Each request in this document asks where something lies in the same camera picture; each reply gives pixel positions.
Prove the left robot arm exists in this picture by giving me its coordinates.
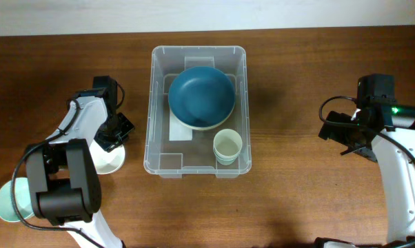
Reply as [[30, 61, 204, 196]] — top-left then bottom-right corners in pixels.
[[20, 76, 134, 247]]

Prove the white bowl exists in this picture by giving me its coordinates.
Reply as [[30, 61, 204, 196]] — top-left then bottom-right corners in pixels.
[[90, 141, 125, 175]]

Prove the dark blue plate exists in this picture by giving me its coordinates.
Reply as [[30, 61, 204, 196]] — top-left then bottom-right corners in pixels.
[[168, 66, 236, 110]]

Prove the mint green cup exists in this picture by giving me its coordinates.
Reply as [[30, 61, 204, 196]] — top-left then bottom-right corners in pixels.
[[216, 158, 236, 165]]

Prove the cream cup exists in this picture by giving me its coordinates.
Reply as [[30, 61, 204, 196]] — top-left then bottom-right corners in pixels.
[[213, 129, 243, 160]]

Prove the mint green bowl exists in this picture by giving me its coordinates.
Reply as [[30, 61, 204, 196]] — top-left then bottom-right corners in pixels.
[[0, 177, 34, 223]]

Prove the grey cup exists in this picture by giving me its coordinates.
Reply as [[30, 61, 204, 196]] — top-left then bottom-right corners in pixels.
[[214, 150, 239, 165]]

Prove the cream plate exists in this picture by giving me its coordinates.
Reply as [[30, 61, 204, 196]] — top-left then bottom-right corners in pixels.
[[170, 106, 234, 131]]

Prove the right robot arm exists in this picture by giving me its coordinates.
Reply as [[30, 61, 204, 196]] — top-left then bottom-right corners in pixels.
[[318, 74, 415, 247]]

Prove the white label inside bin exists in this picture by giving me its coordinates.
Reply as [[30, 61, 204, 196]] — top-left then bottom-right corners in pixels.
[[169, 112, 192, 141]]

